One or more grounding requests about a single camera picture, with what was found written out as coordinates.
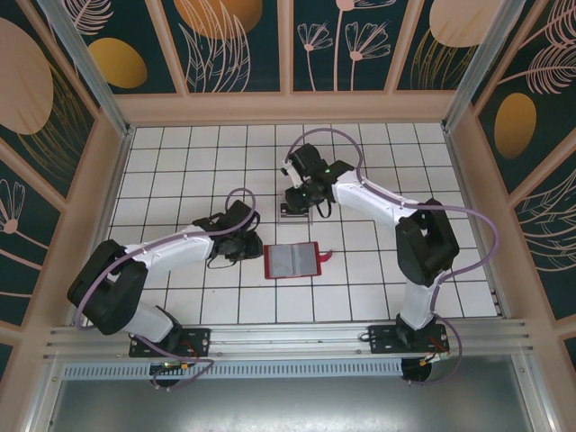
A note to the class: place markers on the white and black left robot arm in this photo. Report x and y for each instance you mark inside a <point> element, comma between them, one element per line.
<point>171,249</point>

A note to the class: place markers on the grey sheet metal panel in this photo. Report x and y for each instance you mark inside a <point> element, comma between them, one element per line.
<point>288,405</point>

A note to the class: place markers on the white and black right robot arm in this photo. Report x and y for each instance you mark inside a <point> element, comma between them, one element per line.
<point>369,198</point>

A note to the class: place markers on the aluminium corner post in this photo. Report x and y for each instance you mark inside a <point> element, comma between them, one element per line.
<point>481,67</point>
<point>89,67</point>

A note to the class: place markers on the aluminium mounting rail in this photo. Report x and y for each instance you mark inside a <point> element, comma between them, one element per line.
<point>288,337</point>

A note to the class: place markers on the red card holder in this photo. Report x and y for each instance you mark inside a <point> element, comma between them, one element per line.
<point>318,261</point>

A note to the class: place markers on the small circuit board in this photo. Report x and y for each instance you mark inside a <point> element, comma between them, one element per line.
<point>171,365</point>

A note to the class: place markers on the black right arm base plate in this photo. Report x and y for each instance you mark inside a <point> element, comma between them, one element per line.
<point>382,342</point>

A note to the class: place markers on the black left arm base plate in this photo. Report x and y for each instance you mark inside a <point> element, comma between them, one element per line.
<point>198,342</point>

